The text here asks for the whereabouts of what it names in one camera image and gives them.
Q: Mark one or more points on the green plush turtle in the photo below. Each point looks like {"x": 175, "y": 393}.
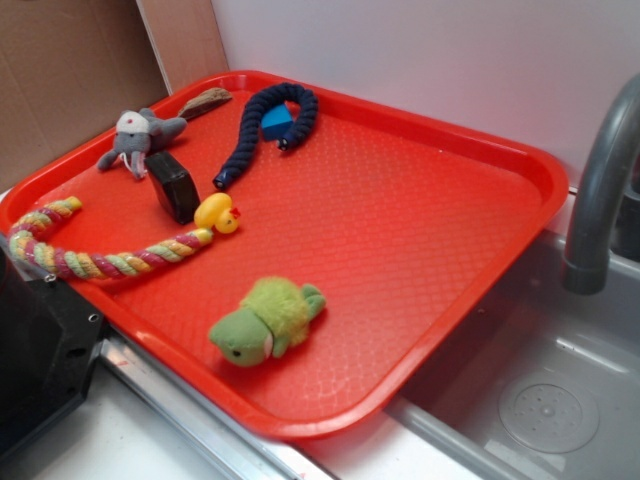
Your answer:
{"x": 272, "y": 318}

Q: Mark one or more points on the multicolour twisted rope toy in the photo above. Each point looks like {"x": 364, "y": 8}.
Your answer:
{"x": 26, "y": 246}

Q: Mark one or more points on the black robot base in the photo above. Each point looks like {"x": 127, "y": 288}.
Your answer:
{"x": 50, "y": 339}

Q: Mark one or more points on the gray faucet spout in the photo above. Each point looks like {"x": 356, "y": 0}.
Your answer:
{"x": 605, "y": 216}

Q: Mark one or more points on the red plastic tray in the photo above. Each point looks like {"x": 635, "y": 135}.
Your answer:
{"x": 402, "y": 221}

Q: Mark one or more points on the gray plush elephant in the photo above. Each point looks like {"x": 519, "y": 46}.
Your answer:
{"x": 139, "y": 134}

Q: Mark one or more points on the blue wooden block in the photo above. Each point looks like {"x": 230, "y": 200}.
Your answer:
{"x": 276, "y": 122}

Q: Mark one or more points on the brown cardboard panel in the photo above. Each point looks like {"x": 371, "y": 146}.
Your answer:
{"x": 68, "y": 68}

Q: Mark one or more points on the yellow rubber duck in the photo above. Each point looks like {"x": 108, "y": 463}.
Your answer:
{"x": 217, "y": 212}

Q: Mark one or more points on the black rectangular block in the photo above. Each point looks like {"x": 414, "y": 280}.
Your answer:
{"x": 175, "y": 189}

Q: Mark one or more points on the gray plastic sink basin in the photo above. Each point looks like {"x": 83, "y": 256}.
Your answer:
{"x": 536, "y": 382}

